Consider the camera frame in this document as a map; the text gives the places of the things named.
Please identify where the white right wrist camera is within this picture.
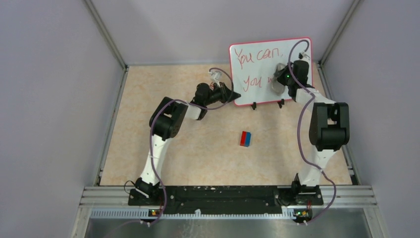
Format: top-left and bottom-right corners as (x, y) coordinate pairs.
(298, 51), (311, 60)

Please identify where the red and blue block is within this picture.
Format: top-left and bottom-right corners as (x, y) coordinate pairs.
(240, 131), (251, 147)

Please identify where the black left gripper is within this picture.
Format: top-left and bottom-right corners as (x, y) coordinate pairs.
(203, 82), (239, 106)

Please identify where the pink framed whiteboard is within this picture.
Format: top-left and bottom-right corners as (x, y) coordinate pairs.
(229, 37), (313, 106)

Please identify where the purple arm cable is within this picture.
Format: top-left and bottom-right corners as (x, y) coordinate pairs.
(149, 67), (234, 227)
(287, 39), (337, 226)

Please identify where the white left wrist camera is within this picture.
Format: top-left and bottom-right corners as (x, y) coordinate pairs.
(209, 71), (221, 84)

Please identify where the white toothed cable rail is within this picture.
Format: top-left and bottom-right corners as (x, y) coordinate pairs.
(90, 208), (296, 220)

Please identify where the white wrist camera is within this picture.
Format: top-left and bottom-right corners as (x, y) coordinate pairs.
(209, 71), (221, 84)
(298, 51), (311, 60)

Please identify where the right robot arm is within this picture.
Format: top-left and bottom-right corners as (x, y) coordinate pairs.
(282, 60), (350, 205)

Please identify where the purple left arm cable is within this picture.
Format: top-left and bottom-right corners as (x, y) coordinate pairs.
(149, 67), (234, 227)

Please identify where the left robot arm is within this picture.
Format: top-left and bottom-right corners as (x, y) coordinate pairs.
(129, 83), (241, 205)

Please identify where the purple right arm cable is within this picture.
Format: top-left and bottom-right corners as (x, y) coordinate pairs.
(287, 39), (337, 226)

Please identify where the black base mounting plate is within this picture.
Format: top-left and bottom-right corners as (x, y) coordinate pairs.
(128, 185), (324, 215)

